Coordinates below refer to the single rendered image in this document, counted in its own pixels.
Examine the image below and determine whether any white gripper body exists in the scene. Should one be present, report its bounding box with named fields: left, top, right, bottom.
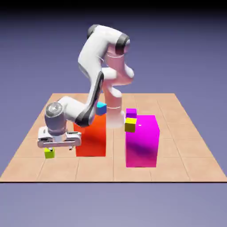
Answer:
left=37, top=131, right=82, bottom=149

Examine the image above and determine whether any small lime green cube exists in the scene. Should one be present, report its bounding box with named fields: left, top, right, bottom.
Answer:
left=44, top=147, right=55, bottom=159

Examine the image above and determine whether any small blue cube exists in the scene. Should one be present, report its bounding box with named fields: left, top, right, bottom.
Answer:
left=96, top=102, right=107, bottom=116

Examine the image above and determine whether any small yellow cube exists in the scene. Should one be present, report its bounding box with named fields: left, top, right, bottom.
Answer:
left=124, top=117, right=137, bottom=133

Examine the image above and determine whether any small purple cube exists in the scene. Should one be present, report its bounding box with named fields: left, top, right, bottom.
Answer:
left=125, top=108, right=137, bottom=119

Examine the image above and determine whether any large orange box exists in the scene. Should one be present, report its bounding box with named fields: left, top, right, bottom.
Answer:
left=73, top=113, right=107, bottom=157

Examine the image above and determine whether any large magenta box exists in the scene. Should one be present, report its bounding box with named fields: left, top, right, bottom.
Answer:
left=125, top=114, right=160, bottom=168

